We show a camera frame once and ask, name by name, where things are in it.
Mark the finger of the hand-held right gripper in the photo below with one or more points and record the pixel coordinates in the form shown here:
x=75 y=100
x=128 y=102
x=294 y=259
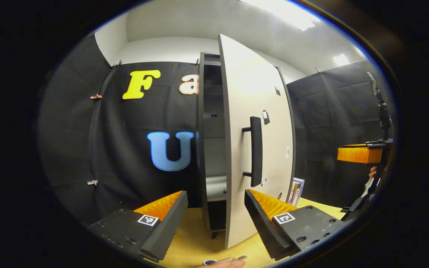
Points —
x=359 y=154

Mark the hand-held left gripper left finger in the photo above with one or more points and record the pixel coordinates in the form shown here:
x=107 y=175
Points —
x=171 y=219

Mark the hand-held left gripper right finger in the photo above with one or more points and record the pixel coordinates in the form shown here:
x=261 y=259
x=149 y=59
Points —
x=261 y=227

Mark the dark grey cabinet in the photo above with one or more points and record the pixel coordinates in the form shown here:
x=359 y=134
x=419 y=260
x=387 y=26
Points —
x=200 y=130

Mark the beige cabinet door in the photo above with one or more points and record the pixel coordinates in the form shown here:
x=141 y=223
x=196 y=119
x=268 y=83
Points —
x=244 y=93

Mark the small upright book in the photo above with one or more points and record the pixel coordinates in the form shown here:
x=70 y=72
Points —
x=301 y=191
x=294 y=192

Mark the small ceiling light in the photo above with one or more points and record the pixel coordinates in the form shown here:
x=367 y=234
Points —
x=341 y=60

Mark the black backdrop cloth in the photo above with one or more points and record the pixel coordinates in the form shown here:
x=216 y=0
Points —
x=125 y=149

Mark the long ceiling light panel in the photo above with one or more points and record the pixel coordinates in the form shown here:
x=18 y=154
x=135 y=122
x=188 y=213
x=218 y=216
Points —
x=285 y=13

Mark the copper clip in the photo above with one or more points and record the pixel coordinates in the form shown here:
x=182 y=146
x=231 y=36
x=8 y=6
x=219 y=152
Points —
x=96 y=96

